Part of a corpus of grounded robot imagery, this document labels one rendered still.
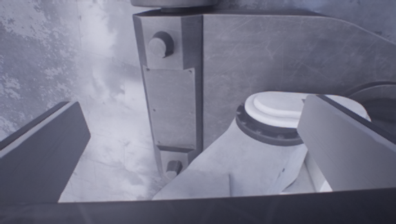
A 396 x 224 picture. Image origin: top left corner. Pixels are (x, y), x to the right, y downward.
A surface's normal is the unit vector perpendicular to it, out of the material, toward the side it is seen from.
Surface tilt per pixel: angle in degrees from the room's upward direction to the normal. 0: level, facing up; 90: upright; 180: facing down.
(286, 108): 90
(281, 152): 90
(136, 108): 0
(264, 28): 0
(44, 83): 0
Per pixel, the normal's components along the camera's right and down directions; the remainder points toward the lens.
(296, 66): -0.16, 0.52
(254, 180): -0.01, -0.85
